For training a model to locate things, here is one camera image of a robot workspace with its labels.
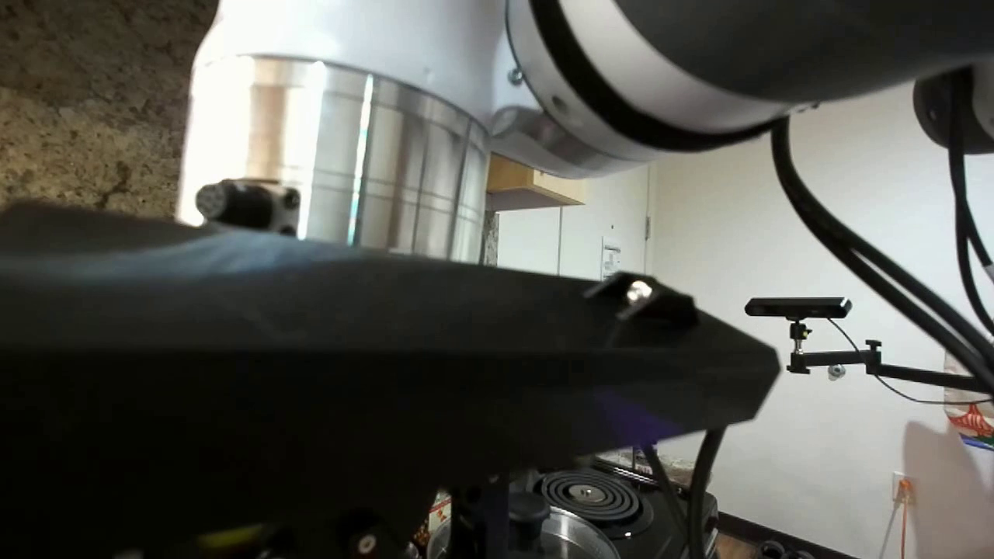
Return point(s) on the white wall switch plate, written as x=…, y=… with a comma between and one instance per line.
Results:
x=610, y=256

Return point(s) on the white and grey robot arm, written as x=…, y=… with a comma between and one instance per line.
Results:
x=413, y=136

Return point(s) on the black bar camera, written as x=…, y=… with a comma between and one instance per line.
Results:
x=795, y=306

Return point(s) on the black electric stove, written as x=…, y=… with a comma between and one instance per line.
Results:
x=653, y=516

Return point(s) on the electric coil burner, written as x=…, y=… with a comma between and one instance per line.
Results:
x=592, y=494

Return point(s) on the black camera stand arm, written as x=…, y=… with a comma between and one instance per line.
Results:
x=879, y=364

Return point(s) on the plastic bag with red print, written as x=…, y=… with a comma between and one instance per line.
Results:
x=972, y=420

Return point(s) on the glass pot lid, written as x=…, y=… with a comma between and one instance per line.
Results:
x=574, y=537

